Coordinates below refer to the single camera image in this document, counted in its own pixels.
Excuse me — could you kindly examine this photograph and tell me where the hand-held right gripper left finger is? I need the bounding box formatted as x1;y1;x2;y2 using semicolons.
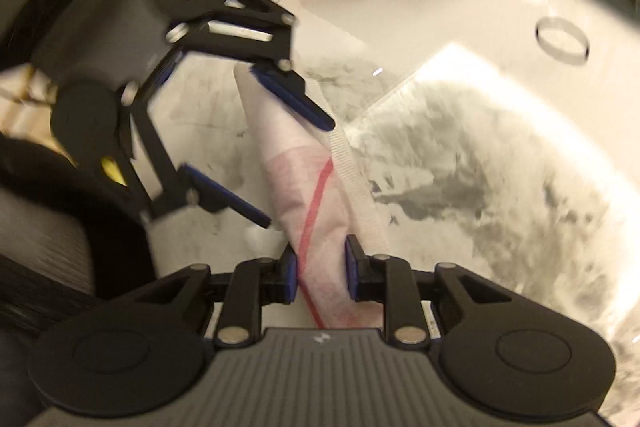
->
127;245;300;349

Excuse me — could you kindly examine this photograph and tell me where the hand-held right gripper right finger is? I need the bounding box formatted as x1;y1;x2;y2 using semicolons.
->
345;234;521;349

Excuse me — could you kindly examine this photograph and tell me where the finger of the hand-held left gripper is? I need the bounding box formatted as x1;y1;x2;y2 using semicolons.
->
165;0;337;132
119;79;273;230

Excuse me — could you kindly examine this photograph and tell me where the white printed shopping bag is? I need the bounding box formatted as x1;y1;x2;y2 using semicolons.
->
232;64;396;330

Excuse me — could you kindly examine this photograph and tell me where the black rubber band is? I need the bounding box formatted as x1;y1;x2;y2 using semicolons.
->
535;18;591;66

